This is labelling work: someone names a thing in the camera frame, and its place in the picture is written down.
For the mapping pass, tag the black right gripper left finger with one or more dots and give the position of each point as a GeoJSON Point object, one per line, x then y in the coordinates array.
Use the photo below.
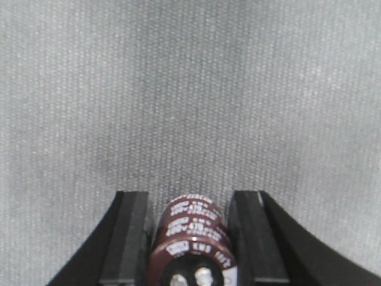
{"type": "Point", "coordinates": [116, 252]}

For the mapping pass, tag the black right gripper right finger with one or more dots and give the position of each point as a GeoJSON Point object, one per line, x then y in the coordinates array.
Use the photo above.
{"type": "Point", "coordinates": [272, 248]}

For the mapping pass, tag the maroon cylindrical capacitor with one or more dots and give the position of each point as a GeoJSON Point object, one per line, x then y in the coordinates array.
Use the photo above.
{"type": "Point", "coordinates": [191, 245]}

